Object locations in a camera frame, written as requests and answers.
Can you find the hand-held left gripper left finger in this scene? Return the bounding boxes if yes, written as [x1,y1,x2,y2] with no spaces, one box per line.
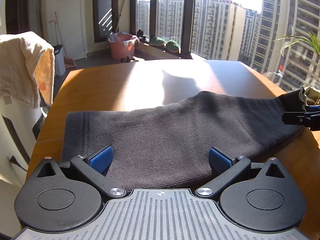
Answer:
[37,145,127,198]

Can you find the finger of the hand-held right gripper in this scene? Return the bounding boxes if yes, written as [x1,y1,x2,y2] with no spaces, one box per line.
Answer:
[282,105,320,131]

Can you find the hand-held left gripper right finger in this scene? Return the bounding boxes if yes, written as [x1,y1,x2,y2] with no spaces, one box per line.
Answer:
[196,147,285,198]

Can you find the dark grey lace-trimmed sweater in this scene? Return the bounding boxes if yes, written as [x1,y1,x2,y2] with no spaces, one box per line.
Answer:
[61,87,320,189]

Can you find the palm plant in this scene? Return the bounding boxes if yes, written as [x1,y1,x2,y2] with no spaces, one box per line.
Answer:
[274,31,320,55]

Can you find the white chair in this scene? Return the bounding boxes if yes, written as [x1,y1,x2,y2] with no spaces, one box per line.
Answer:
[0,90,48,188]

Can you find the white trash bin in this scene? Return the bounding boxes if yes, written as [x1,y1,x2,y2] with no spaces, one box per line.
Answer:
[53,44,66,77]

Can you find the pink bucket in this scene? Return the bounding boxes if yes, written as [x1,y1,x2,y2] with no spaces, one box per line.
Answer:
[107,32,139,60]

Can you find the green slipper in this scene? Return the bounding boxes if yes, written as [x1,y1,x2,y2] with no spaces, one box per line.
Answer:
[165,39,180,53]
[149,37,165,47]

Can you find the grey cloth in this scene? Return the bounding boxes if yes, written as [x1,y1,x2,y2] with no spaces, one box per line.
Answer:
[110,31,133,43]

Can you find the cream cloth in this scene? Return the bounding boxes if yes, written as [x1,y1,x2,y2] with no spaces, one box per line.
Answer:
[0,31,55,109]

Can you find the dark framed glass door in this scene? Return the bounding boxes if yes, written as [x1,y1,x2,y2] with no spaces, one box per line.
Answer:
[92,0,119,43]

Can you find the mop pole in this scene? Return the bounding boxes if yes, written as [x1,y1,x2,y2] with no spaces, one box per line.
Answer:
[115,0,132,34]

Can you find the pink-handled broom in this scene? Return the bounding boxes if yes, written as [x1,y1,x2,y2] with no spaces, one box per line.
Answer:
[49,11,67,58]

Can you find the dark window frame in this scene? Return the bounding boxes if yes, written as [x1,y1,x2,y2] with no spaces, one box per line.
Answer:
[130,0,265,60]

